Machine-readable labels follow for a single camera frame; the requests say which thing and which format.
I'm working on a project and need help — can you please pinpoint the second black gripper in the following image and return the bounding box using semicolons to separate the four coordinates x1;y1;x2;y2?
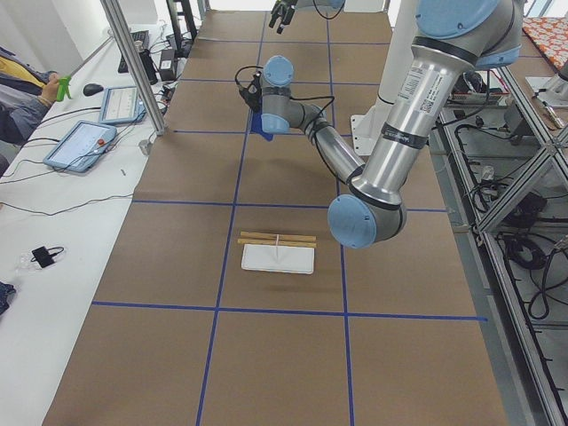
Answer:
269;0;296;34

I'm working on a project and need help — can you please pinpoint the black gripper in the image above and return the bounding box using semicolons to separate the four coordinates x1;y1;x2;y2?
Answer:
239;73;262;111

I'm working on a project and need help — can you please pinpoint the blue towel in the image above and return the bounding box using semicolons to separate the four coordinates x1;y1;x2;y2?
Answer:
250;111;280;141

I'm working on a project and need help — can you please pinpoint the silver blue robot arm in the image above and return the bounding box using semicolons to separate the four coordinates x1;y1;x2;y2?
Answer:
239;1;524;249

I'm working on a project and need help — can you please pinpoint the white towel rack with wooden bars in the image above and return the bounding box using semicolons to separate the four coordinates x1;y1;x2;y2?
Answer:
237;231;317;274

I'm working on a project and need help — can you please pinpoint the black power brick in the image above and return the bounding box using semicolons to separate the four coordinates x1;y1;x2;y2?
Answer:
158;48;178;82

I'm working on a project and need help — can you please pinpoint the far teach pendant tablet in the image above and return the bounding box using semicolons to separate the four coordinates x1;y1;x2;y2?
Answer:
99;86;146;125

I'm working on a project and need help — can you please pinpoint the teach pendant tablet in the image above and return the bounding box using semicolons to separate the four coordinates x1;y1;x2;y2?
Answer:
99;86;146;125
43;121;117;173

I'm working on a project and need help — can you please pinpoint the black computer mouse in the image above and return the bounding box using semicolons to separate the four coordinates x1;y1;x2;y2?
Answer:
83;83;104;97

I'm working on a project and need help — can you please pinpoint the near teach pendant tablet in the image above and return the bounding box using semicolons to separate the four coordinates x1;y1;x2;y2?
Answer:
43;121;117;173

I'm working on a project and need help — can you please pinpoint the green hand-held tool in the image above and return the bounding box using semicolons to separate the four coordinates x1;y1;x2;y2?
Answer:
56;75;72;102

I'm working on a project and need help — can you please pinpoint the seated person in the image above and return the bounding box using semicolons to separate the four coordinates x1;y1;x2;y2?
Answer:
0;43;61;147

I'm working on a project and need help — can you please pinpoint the aluminium frame post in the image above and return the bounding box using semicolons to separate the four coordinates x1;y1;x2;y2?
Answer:
100;0;165;137

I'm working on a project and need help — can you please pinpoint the aluminium side frame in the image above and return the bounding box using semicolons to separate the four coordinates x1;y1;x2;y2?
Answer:
430;51;567;425

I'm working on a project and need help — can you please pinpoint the small black adapter with cable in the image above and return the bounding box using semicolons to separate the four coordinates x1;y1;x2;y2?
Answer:
31;246;65;268

